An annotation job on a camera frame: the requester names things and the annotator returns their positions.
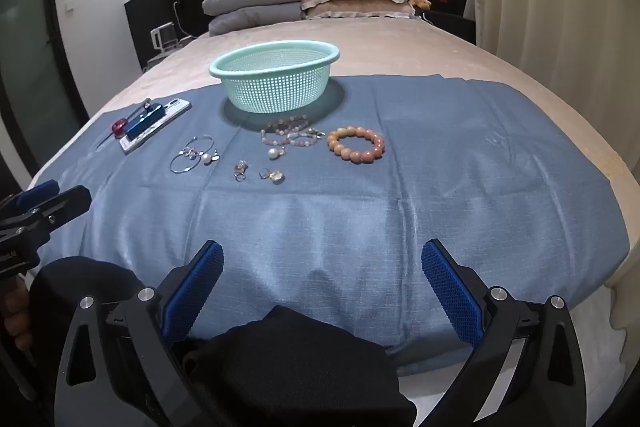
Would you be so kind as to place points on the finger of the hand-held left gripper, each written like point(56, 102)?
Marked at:
point(41, 191)
point(67, 202)

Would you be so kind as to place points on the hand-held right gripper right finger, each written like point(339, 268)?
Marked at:
point(452, 292)

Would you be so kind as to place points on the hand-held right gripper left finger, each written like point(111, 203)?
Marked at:
point(195, 292)

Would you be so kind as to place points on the mint green plastic basket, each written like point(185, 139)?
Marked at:
point(280, 82)

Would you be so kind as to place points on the person's left hand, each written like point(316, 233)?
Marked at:
point(15, 312)

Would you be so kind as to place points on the silver hoop earring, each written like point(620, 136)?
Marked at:
point(172, 167)
point(186, 142)

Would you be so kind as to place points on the blue clip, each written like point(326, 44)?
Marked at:
point(145, 122)

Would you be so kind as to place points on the blue cloth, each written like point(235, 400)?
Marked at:
point(350, 207)

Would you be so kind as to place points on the pearl earring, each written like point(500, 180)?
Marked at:
point(206, 158)

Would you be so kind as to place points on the black framed glass door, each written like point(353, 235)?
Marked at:
point(30, 57)

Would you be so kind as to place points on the white smartphone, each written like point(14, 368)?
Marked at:
point(172, 107)

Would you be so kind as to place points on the pearl pendant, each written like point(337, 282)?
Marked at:
point(273, 153)

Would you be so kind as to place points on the grey nightstand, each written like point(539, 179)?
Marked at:
point(160, 56)

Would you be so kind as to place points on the white kettle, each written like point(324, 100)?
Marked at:
point(164, 38)

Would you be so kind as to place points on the black headboard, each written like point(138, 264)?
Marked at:
point(150, 12)

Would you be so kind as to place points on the bed with beige blanket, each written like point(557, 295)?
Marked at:
point(400, 52)

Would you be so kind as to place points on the black nightstand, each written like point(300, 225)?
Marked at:
point(450, 24)

